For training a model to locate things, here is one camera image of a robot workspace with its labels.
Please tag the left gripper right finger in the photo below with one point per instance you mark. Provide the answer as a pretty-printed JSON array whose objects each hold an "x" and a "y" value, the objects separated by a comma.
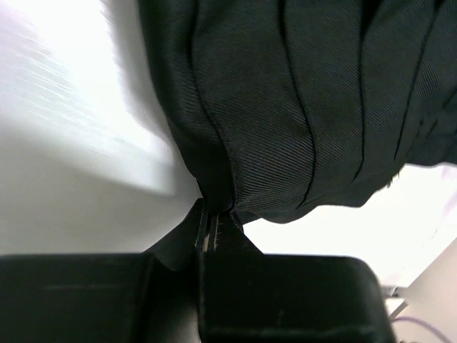
[{"x": 245, "y": 295}]

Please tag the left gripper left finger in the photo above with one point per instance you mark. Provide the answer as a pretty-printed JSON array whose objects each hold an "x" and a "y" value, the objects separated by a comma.
[{"x": 139, "y": 297}]

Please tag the black pleated skirt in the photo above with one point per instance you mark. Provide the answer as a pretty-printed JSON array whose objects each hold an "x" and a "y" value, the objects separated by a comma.
[{"x": 279, "y": 107}]

